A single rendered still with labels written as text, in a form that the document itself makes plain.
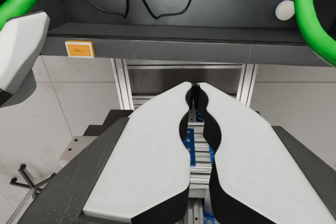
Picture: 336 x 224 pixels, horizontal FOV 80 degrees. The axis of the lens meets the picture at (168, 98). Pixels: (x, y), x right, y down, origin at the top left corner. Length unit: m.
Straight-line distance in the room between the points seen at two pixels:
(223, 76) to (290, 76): 0.56
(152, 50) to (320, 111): 1.67
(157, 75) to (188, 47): 0.87
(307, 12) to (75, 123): 1.89
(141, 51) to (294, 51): 0.29
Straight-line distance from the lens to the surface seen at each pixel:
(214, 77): 1.26
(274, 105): 1.74
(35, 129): 2.24
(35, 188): 2.80
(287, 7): 0.53
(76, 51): 0.44
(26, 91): 0.18
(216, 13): 0.51
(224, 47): 0.40
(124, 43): 0.41
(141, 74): 1.26
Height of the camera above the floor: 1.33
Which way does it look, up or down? 57 degrees down
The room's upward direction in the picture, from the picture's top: 172 degrees counter-clockwise
